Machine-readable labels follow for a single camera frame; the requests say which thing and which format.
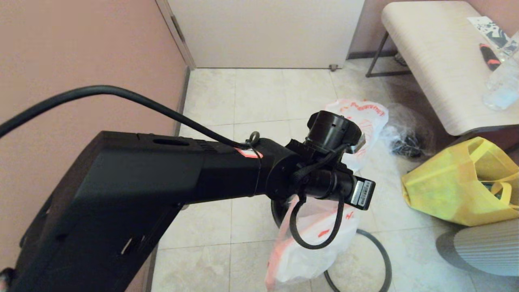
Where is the beige bench with metal legs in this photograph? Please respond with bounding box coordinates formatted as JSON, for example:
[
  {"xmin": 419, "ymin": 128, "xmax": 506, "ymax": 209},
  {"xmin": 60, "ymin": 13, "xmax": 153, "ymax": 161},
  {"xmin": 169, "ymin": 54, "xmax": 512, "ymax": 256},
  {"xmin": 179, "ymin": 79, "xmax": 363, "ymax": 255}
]
[{"xmin": 366, "ymin": 1, "xmax": 519, "ymax": 136}]

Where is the clear plastic water bottle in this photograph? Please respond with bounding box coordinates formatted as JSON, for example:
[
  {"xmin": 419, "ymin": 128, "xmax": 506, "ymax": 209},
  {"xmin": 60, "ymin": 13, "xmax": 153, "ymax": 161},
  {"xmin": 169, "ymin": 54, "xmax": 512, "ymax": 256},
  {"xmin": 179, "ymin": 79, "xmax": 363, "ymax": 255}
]
[{"xmin": 483, "ymin": 34, "xmax": 519, "ymax": 112}]

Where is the pale ribbed bin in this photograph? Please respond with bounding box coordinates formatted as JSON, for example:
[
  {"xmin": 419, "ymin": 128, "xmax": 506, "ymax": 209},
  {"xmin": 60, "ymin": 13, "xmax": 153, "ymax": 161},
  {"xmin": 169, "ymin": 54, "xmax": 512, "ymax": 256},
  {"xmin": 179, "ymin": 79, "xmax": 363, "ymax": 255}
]
[{"xmin": 436, "ymin": 219, "xmax": 519, "ymax": 278}]

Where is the black cylindrical left wrist camera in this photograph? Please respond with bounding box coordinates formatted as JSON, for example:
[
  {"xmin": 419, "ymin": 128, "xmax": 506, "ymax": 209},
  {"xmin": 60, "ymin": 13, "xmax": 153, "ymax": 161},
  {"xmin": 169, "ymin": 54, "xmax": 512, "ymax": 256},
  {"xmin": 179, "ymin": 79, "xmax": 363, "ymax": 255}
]
[{"xmin": 305, "ymin": 110, "xmax": 363, "ymax": 155}]

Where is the grey door frame strip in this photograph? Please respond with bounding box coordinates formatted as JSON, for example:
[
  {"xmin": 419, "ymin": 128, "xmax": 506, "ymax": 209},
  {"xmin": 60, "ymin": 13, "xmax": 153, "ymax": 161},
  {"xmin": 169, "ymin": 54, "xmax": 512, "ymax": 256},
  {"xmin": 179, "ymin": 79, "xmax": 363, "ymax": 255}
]
[{"xmin": 157, "ymin": 0, "xmax": 197, "ymax": 69}]

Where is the yellow fabric tote bag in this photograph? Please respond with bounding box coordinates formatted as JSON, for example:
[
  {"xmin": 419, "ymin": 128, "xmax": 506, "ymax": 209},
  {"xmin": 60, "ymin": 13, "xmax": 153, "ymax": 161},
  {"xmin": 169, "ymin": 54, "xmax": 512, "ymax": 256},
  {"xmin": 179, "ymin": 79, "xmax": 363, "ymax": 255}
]
[{"xmin": 401, "ymin": 137, "xmax": 519, "ymax": 227}]

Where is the grey wall baseboard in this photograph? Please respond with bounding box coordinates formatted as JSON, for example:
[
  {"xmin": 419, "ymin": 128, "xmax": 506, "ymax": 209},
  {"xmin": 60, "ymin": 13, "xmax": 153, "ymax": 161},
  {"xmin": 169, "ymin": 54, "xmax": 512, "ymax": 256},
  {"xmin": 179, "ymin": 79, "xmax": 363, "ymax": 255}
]
[{"xmin": 142, "ymin": 67, "xmax": 191, "ymax": 292}]

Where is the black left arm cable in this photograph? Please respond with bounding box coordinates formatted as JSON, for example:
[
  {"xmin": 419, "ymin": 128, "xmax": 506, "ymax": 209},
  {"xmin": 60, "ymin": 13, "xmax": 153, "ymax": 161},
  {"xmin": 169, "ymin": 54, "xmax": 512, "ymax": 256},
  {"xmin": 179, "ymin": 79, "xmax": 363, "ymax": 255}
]
[{"xmin": 0, "ymin": 85, "xmax": 346, "ymax": 250}]

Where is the white plastic bag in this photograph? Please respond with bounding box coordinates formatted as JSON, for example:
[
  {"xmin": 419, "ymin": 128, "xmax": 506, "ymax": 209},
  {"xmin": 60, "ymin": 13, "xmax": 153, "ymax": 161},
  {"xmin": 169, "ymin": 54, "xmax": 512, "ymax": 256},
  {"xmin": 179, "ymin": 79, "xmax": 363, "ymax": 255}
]
[{"xmin": 266, "ymin": 195, "xmax": 361, "ymax": 292}]

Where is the black white printed leaflet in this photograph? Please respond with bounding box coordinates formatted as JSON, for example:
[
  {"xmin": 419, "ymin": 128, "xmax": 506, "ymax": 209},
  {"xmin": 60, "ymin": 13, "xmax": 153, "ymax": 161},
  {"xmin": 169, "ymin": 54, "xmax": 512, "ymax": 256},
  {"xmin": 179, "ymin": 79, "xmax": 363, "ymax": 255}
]
[{"xmin": 468, "ymin": 17, "xmax": 512, "ymax": 51}]

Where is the black ribbed trash can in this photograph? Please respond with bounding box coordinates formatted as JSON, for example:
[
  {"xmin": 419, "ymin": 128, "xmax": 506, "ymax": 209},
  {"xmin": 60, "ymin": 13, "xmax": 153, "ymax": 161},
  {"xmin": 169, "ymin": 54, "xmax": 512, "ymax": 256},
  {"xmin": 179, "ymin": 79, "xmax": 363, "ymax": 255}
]
[{"xmin": 271, "ymin": 198, "xmax": 293, "ymax": 228}]

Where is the clear bag with black items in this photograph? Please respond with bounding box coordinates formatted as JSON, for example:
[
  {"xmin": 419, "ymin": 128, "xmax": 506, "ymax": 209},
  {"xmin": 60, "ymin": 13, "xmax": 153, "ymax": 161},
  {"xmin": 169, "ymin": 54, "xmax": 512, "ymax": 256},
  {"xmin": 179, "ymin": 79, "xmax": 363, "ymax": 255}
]
[{"xmin": 381, "ymin": 103, "xmax": 436, "ymax": 159}]

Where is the white red-print trash bag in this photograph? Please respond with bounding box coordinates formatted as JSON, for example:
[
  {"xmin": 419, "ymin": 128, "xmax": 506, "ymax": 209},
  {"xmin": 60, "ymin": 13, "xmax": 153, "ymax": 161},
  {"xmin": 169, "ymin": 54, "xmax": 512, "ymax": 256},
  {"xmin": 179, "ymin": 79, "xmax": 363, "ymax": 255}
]
[{"xmin": 324, "ymin": 99, "xmax": 390, "ymax": 173}]

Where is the grey trash can ring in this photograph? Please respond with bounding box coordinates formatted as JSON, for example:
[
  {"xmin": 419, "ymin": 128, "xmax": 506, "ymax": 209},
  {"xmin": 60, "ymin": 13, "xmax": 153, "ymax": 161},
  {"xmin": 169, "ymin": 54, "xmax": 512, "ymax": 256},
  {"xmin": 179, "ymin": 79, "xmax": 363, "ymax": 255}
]
[{"xmin": 324, "ymin": 229, "xmax": 392, "ymax": 292}]

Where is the white door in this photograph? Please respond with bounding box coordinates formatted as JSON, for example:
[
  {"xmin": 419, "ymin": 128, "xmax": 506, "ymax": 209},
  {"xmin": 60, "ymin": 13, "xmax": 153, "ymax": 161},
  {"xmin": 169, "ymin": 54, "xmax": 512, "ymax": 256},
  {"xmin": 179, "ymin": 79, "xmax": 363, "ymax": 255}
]
[{"xmin": 168, "ymin": 0, "xmax": 365, "ymax": 69}]

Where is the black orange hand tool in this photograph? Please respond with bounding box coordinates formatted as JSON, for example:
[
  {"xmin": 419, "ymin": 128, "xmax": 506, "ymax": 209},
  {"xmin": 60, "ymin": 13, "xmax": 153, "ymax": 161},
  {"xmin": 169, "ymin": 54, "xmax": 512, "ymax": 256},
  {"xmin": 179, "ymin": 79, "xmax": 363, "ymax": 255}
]
[{"xmin": 480, "ymin": 44, "xmax": 502, "ymax": 72}]

